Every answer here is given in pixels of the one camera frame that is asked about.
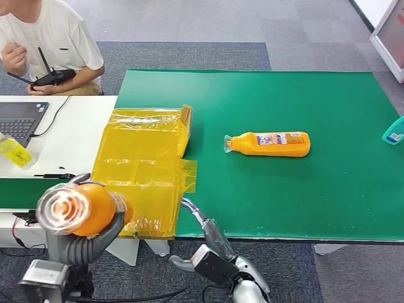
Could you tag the person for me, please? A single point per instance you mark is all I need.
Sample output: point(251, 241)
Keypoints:
point(63, 33)

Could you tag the person's left hand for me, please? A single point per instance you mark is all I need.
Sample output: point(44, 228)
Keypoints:
point(41, 90)

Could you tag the green table mat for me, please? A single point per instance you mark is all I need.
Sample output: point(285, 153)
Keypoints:
point(331, 188)

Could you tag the clear bottle with yellow label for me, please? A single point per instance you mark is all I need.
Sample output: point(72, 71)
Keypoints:
point(17, 154)

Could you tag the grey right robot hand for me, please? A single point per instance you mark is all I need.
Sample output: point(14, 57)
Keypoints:
point(214, 234)

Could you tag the orange bottle with clear cap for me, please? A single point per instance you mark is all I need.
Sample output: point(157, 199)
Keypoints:
point(94, 209)
point(274, 150)

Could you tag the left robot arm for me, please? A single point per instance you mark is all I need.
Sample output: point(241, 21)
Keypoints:
point(78, 251)

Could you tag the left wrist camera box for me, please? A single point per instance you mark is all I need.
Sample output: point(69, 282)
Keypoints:
point(44, 274)

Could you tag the yellow tape-wrapped cardboard box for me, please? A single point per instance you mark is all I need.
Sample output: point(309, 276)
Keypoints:
point(148, 167)

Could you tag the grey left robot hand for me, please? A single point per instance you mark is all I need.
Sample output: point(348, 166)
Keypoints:
point(112, 234)

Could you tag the black remote controller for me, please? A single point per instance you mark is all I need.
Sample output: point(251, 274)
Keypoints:
point(60, 77)

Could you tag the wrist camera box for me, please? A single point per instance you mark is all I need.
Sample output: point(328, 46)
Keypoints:
point(44, 274)
point(217, 267)

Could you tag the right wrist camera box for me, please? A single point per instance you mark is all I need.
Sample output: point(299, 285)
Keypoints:
point(217, 267)

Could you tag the teal bottle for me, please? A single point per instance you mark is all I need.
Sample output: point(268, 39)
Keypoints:
point(396, 131)

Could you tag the grey laptop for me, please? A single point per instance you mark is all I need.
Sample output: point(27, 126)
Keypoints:
point(19, 121)

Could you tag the green conveyor with black frame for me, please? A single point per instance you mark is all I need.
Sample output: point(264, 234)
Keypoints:
point(19, 192)

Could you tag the white framed board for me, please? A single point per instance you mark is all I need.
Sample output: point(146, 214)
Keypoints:
point(391, 37)

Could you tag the person's right hand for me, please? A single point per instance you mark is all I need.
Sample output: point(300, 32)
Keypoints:
point(13, 58)

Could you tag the white table foot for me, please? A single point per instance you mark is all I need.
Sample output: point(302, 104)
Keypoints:
point(126, 251)
point(159, 247)
point(329, 249)

